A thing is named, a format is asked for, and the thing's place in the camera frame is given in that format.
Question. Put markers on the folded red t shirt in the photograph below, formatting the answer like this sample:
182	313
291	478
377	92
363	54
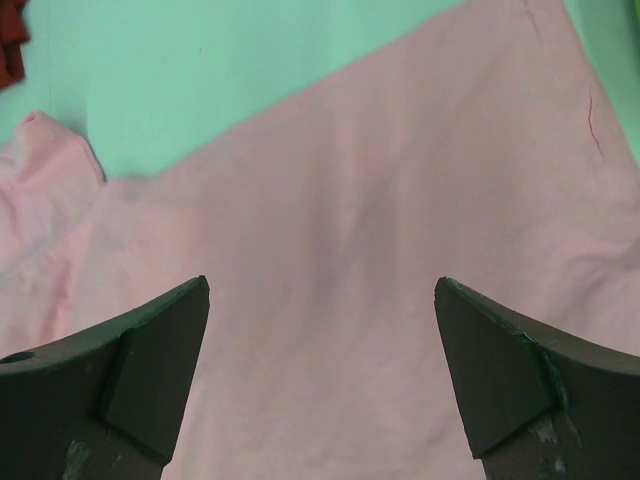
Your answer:
14	34

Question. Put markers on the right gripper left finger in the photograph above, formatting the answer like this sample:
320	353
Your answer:
106	402

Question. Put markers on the pink t shirt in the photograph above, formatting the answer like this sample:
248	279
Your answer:
480	146

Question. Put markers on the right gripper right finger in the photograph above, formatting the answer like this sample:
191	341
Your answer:
537	402

